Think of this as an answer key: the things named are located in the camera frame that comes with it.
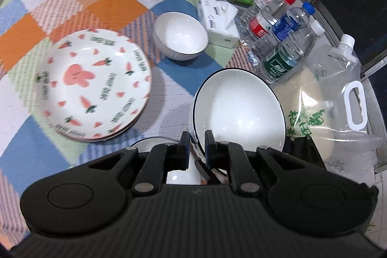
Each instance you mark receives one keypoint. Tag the checkered tablecloth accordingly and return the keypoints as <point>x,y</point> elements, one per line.
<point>90,4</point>

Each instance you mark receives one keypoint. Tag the white tissue box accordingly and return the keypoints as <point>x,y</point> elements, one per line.
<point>220,25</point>

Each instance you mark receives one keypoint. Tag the clear rice bag with spout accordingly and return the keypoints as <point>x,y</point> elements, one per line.
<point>326,113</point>

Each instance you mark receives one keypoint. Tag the red label water bottle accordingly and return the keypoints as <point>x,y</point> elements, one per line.
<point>263,23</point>

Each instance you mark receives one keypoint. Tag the pink bunny print plate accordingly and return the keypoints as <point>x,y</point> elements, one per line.
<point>93,79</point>

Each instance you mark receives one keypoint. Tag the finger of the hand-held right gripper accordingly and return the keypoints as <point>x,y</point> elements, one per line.
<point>202,171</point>

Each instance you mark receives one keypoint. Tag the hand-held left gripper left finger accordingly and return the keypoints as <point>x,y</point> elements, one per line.
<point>186,152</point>

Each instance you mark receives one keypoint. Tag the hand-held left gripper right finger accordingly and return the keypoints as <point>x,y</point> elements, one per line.
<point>208,150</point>

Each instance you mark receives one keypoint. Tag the blue label water bottle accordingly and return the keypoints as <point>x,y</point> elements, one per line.
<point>285,26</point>

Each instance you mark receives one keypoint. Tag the white ribbed bowl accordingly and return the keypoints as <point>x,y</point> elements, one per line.
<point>181,178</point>
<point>181,34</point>
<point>242,107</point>

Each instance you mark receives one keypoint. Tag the green label water bottle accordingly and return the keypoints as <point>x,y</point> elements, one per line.
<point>281,60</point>

